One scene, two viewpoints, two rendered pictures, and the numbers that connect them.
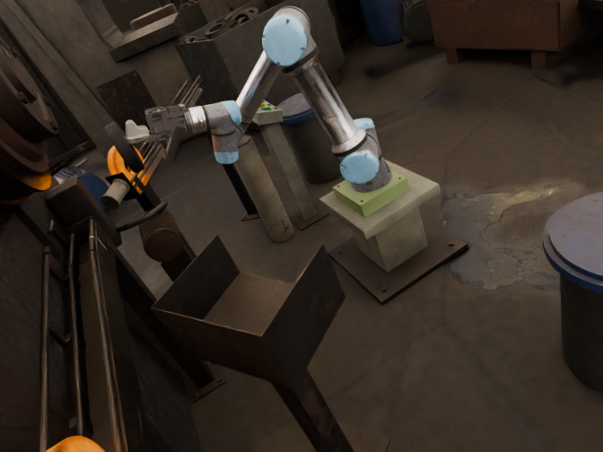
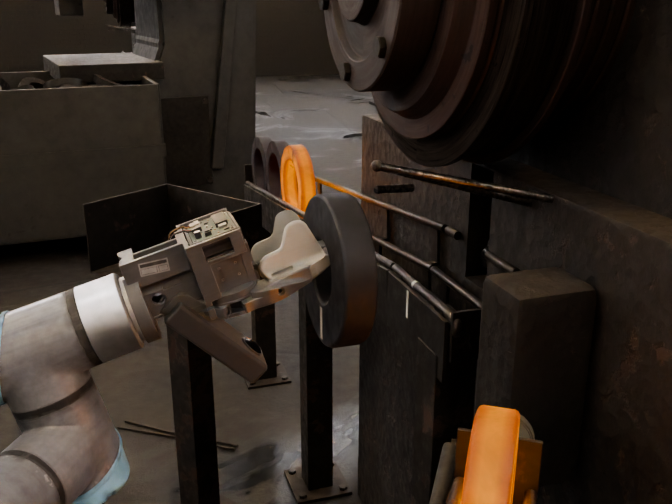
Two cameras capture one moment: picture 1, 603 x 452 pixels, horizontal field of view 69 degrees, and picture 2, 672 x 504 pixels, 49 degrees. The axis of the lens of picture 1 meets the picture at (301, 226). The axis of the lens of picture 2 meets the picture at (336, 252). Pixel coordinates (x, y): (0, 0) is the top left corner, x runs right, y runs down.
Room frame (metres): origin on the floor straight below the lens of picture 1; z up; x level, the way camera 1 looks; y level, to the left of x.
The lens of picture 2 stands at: (1.99, 0.29, 1.08)
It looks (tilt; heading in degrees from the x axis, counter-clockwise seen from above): 19 degrees down; 173
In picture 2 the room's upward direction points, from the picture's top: straight up
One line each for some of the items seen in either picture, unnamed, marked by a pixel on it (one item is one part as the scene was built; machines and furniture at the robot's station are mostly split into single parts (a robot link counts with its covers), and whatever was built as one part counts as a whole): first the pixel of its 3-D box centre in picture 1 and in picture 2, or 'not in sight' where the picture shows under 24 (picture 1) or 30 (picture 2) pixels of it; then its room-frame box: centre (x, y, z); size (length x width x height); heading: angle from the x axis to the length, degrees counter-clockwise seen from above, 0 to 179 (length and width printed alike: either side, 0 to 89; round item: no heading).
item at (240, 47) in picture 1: (259, 59); not in sight; (3.71, -0.24, 0.39); 1.03 x 0.83 x 0.77; 116
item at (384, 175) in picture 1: (368, 168); not in sight; (1.35, -0.30, 0.40); 0.15 x 0.15 x 0.10
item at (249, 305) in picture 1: (303, 390); (184, 376); (0.63, 0.14, 0.36); 0.26 x 0.20 x 0.72; 46
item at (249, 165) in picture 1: (262, 191); not in sight; (1.80, 0.10, 0.26); 0.12 x 0.12 x 0.52
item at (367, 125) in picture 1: (359, 140); not in sight; (1.34, -0.30, 0.52); 0.13 x 0.12 x 0.14; 160
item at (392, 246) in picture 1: (386, 227); not in sight; (1.35, -0.30, 0.13); 0.40 x 0.40 x 0.26; 13
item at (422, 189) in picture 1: (376, 195); not in sight; (1.35, -0.30, 0.28); 0.32 x 0.32 x 0.04; 13
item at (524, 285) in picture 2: (84, 219); (533, 379); (1.28, 0.60, 0.68); 0.11 x 0.08 x 0.24; 101
